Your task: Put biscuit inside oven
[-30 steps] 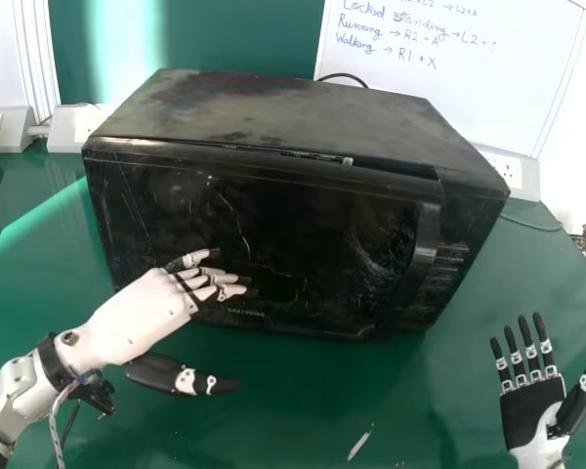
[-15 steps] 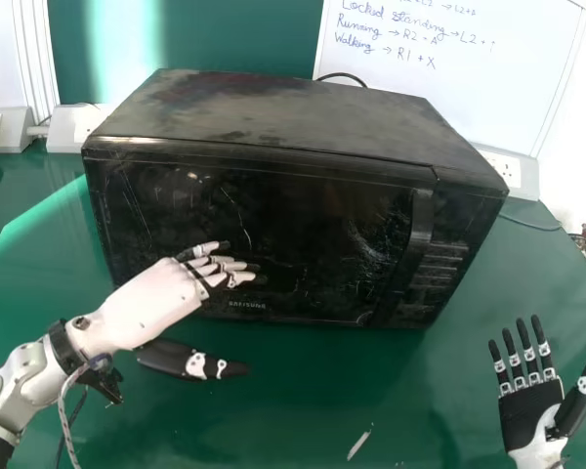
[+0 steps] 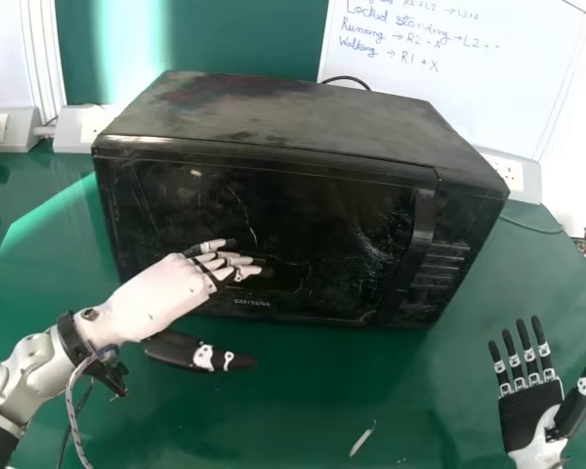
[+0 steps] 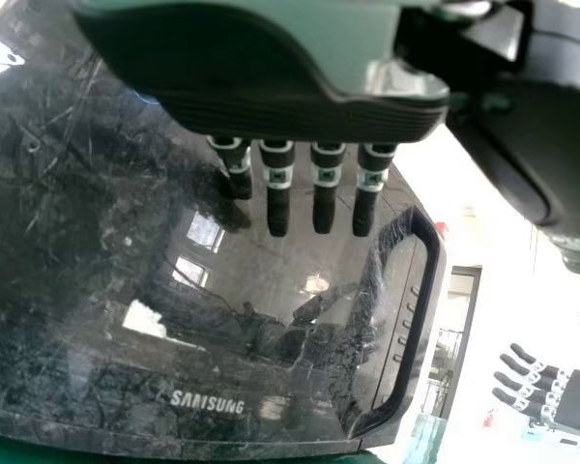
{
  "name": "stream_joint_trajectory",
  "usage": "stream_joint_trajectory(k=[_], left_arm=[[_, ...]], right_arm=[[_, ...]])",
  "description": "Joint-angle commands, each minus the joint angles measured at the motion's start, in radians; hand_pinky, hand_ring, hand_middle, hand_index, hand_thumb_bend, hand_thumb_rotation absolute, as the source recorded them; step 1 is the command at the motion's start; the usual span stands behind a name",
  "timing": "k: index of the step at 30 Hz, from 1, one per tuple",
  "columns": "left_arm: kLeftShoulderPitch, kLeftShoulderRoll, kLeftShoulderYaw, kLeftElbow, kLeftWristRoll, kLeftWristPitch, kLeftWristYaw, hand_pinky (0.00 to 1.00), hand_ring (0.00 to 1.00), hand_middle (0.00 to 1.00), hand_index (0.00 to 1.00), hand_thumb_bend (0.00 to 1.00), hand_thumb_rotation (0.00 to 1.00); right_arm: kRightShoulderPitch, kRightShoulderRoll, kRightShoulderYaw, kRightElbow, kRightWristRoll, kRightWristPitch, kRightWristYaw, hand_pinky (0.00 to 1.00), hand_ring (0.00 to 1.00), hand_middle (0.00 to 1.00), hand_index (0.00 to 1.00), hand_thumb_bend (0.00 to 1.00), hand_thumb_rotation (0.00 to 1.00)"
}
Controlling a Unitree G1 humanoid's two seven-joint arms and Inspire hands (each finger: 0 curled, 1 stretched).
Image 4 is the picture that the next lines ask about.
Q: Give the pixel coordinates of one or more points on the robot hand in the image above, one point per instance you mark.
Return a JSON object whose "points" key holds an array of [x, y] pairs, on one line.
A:
{"points": [[270, 63], [575, 401]]}

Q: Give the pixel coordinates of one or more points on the black oven with glass door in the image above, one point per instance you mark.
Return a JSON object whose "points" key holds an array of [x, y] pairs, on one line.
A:
{"points": [[125, 290]]}

